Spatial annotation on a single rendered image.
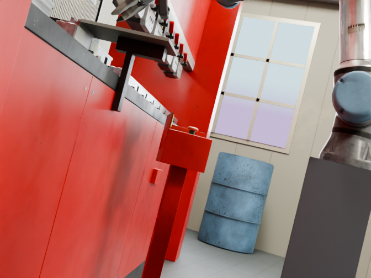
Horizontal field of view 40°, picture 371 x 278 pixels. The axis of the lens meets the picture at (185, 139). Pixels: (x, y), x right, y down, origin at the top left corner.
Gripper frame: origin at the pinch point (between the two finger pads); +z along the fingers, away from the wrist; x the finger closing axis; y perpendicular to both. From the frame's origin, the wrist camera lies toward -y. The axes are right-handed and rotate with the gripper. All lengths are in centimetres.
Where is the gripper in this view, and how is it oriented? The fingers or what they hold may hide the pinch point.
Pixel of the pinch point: (118, 17)
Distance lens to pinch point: 159.1
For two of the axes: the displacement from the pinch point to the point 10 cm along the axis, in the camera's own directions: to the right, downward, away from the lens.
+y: -5.8, -8.0, 1.3
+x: -1.1, -0.8, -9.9
